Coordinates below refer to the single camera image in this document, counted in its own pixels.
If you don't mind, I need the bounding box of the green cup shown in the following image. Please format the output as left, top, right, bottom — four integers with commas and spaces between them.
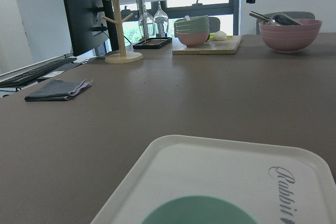
142, 196, 257, 223

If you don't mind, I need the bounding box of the white serving tray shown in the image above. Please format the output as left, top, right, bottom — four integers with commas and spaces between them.
93, 135, 335, 223

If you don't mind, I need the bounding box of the steel ladle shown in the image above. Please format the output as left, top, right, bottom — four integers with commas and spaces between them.
249, 11, 301, 26

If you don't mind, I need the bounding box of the top green bowl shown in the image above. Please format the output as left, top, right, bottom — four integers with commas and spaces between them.
175, 15, 208, 25

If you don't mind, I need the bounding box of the green bowl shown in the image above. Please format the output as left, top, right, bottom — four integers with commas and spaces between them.
175, 15, 208, 25
174, 22, 209, 31
175, 27, 209, 34

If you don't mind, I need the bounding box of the white steamed bun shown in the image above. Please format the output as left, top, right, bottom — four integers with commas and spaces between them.
213, 31, 227, 41

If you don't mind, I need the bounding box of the bamboo cutting board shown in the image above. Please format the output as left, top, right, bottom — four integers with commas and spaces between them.
172, 36, 242, 55

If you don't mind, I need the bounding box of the large pink bowl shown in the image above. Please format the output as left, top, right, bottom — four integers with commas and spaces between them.
258, 19, 322, 53

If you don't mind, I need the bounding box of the right wine glass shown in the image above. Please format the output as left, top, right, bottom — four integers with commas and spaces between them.
154, 0, 169, 38

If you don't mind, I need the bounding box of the left wine glass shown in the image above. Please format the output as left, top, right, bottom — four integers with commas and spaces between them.
139, 0, 155, 39

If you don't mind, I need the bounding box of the black wine glass rack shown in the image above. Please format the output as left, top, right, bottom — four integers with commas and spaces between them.
132, 0, 173, 50

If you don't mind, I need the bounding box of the wooden mug tree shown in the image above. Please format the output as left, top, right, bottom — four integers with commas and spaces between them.
103, 0, 143, 64

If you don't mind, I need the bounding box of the black computer monitor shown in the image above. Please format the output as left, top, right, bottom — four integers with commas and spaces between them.
64, 0, 119, 56

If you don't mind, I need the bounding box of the folded grey cloth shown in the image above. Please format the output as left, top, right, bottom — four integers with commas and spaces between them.
25, 79, 92, 102

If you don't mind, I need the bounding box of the black keyboard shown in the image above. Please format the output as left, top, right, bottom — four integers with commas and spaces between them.
1, 57, 77, 88

